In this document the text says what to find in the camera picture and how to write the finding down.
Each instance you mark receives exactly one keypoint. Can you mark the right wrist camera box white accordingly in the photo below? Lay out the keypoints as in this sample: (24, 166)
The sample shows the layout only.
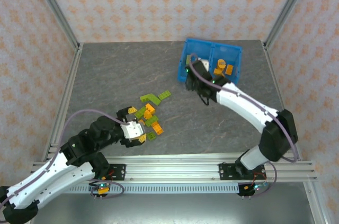
(204, 63)

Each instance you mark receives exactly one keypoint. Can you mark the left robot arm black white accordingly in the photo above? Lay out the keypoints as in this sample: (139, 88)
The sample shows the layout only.
(47, 179)

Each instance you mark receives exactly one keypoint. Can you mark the small circuit board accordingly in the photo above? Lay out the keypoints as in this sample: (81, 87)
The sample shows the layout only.
(255, 187)
(102, 189)

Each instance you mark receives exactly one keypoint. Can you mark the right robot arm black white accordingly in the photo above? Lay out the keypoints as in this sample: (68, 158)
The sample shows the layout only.
(246, 105)

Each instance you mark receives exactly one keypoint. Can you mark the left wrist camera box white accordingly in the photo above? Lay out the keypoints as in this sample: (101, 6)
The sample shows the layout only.
(132, 130)

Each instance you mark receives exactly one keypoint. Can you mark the aluminium table side rail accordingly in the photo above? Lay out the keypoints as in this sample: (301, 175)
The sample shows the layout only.
(71, 75)
(274, 75)

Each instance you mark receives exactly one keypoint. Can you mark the round orange lego piece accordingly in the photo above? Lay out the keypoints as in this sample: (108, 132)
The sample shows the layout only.
(221, 63)

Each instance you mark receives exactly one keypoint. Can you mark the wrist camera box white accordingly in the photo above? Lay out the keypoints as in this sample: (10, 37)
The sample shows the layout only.
(204, 63)
(132, 130)

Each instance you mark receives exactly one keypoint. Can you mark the blue two-compartment bin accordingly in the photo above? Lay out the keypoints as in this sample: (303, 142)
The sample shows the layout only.
(201, 49)

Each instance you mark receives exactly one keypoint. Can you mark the small green lego brick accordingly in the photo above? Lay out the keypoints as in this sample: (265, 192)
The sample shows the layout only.
(151, 136)

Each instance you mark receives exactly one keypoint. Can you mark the grey metal panel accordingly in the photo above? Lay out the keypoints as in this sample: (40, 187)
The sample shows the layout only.
(169, 210)

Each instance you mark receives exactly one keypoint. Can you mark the aluminium frame leg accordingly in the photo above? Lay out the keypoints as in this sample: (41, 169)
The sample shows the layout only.
(315, 205)

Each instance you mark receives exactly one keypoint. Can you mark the wide aluminium base rail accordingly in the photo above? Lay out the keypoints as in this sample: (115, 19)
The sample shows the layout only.
(172, 171)

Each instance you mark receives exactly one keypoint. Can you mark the small orange lego brick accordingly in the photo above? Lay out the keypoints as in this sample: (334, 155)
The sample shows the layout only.
(141, 122)

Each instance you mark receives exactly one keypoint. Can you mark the aluminium frame post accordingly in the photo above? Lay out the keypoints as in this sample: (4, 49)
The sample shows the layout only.
(55, 7)
(288, 7)

